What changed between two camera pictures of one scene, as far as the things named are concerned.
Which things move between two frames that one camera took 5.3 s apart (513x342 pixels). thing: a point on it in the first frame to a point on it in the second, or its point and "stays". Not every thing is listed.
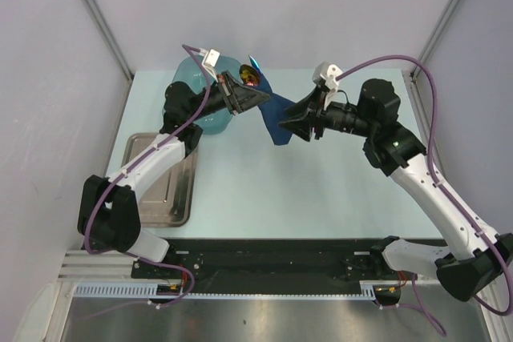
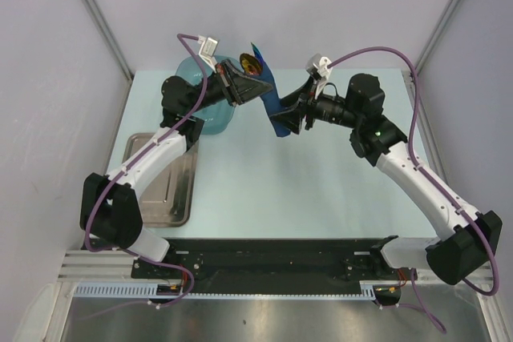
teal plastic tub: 190,72 stays
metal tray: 167,199 stays
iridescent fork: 255,64 to 259,55
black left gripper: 240,97 to 239,86
